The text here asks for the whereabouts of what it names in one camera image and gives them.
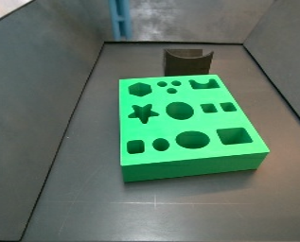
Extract green shape sorting board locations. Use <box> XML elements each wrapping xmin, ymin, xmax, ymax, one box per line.
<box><xmin>120</xmin><ymin>75</ymin><xmax>270</xmax><ymax>182</ymax></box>

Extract dark curved block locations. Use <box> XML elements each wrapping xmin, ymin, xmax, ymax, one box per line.
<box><xmin>164</xmin><ymin>49</ymin><xmax>215</xmax><ymax>76</ymax></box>

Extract blue three prong object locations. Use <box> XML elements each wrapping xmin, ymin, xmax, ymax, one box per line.
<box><xmin>109</xmin><ymin>0</ymin><xmax>132</xmax><ymax>41</ymax></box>

